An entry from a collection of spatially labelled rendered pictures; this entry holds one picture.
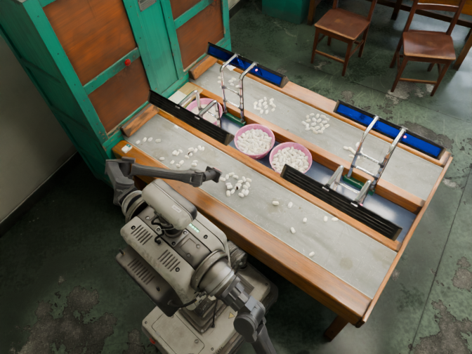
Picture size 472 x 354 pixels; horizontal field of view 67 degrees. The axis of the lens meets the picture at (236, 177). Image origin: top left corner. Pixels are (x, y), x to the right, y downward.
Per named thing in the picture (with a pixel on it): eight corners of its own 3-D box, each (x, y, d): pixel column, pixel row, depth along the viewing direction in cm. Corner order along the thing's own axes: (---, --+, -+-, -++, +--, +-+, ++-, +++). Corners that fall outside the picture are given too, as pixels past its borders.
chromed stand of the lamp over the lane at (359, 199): (341, 245, 202) (359, 206, 165) (309, 227, 210) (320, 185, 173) (356, 220, 210) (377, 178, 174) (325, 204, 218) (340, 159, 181)
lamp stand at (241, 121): (244, 128, 255) (241, 78, 218) (222, 116, 263) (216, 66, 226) (259, 112, 263) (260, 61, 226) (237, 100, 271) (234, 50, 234)
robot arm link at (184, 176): (118, 178, 187) (121, 158, 185) (120, 175, 193) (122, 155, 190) (200, 189, 195) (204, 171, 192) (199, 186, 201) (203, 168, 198)
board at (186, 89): (173, 117, 252) (172, 116, 251) (157, 109, 257) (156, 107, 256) (203, 90, 266) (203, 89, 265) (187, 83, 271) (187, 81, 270)
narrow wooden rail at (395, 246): (392, 258, 199) (399, 251, 190) (157, 121, 266) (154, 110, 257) (396, 251, 201) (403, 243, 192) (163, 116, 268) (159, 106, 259)
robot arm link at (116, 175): (101, 173, 188) (103, 155, 185) (128, 175, 194) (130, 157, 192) (114, 206, 150) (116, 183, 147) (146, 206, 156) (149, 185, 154)
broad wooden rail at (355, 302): (354, 326, 187) (362, 318, 172) (119, 164, 254) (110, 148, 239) (364, 307, 192) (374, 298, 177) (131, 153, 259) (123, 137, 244)
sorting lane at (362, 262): (371, 300, 180) (372, 299, 179) (125, 141, 248) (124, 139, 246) (396, 254, 193) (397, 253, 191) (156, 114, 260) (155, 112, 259)
